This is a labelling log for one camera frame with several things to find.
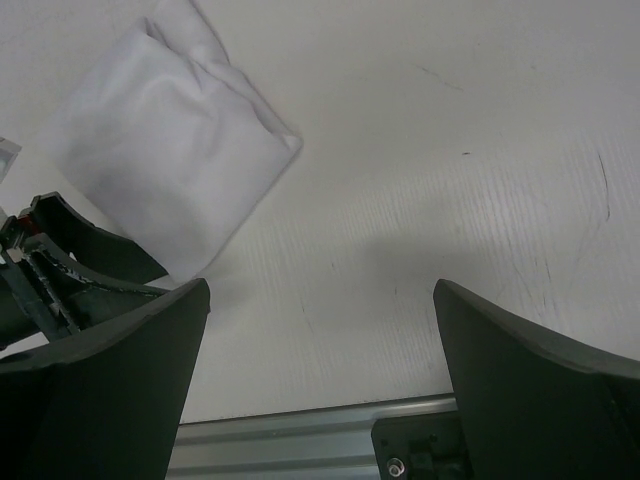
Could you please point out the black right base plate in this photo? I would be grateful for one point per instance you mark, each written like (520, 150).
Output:
(428, 446)

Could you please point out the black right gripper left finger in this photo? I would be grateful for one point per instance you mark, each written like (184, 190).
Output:
(105, 403)

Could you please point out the aluminium mounting rail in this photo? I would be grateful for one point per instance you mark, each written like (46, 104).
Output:
(329, 443)

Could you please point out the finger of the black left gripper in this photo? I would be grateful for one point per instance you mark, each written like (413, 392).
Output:
(101, 251)
(83, 297)

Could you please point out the white t shirt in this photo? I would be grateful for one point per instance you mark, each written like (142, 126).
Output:
(169, 140)

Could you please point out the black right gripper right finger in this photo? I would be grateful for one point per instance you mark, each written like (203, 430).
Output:
(535, 404)

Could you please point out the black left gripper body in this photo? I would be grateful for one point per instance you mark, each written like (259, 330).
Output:
(25, 302)

